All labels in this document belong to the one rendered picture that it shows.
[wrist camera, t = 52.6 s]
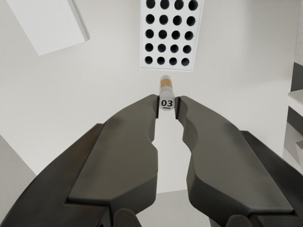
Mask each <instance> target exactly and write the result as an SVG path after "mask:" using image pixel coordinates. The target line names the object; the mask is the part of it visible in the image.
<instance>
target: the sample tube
mask: <svg viewBox="0 0 303 227"><path fill-rule="evenodd" d="M159 96H160V103H159V107H160V109H161V110H163V111H171V110H172V109H173V108H174V107H175V102H176V101H175V95H174V92H173V85H172V81H171V78H170V76H168V75H164V76H162V77H161V78H160V86H159Z"/></svg>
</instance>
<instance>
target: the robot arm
mask: <svg viewBox="0 0 303 227"><path fill-rule="evenodd" d="M175 101H176V102H175V107H174V111H175V119H177V120H178V121H179V122H180V123H181V124H182V126H183V128H184V131H183V137H182V141H183V142H184V143H185V144H186V146H187V147H188V148H189V150H190V152H191V158H190V162H189V167H188V173H187V177H186V183H187V190H188V199H189V202H190V203H191V205H192V206H193V207H194V208H196V209H197V210H198V211H200V212H202V213H203V214H205V215H206V216H208V217H209V221H210V225H211V227H303V174H302V173H300V172H299V171H298V170H297V169H295V168H294V167H293V166H291V165H290V164H289V163H288V162H286V161H285V160H284V159H283V158H281V157H280V156H279V155H278V154H276V153H275V152H274V151H273V150H271V149H270V148H269V147H268V146H266V145H265V144H264V143H262V142H261V141H260V140H259V139H257V138H256V137H255V136H254V135H253V134H251V133H250V132H249V131H241V130H239V129H238V128H237V127H236V126H235V125H234V124H233V123H231V122H230V121H229V120H227V119H226V118H225V117H223V116H222V115H220V114H218V113H217V112H215V111H213V110H212V109H210V108H208V107H206V106H204V105H202V104H200V103H198V102H197V101H195V100H193V99H191V98H189V97H187V96H185V95H183V96H177V97H175ZM159 103H160V96H159V95H155V94H151V95H149V96H147V97H145V98H143V99H141V100H139V101H137V102H135V103H133V104H131V105H129V106H127V107H125V108H123V109H121V110H120V111H119V112H117V113H116V114H114V115H113V116H111V117H110V118H109V119H108V120H107V121H105V122H104V123H97V124H96V125H94V126H93V127H92V128H91V129H90V130H88V131H87V132H86V133H85V134H84V135H82V136H81V137H80V138H79V139H78V140H76V141H75V142H74V143H73V144H72V145H71V146H70V147H68V148H67V149H66V150H65V151H64V152H62V153H61V154H60V155H59V156H58V157H56V158H55V159H54V160H53V161H52V162H51V163H49V164H48V165H47V166H46V167H45V168H44V169H43V170H42V171H41V172H40V173H39V174H38V175H37V176H36V177H35V178H34V179H33V181H32V182H31V183H30V184H29V185H28V186H27V188H26V189H25V190H24V191H23V193H22V194H21V195H20V196H19V197H18V199H17V200H16V202H15V203H14V205H13V206H12V207H11V209H10V210H9V212H8V213H7V215H6V216H5V218H4V220H3V221H2V223H1V224H0V227H142V226H141V224H140V222H139V220H138V218H137V217H136V214H138V213H140V212H141V211H143V210H145V209H146V208H148V207H150V206H151V205H152V204H153V203H154V202H155V200H156V189H157V178H158V150H157V148H156V147H155V146H154V145H153V144H152V142H153V141H154V139H155V123H156V118H158V117H159Z"/></svg>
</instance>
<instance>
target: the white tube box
mask: <svg viewBox="0 0 303 227"><path fill-rule="evenodd" d="M204 1H205V0H140V69H145V70H162V71H180V72H193V67H194V61H195V55H196V50H197V42H198V37H199V31H200V25H201V19H202V12H203V6H204Z"/></svg>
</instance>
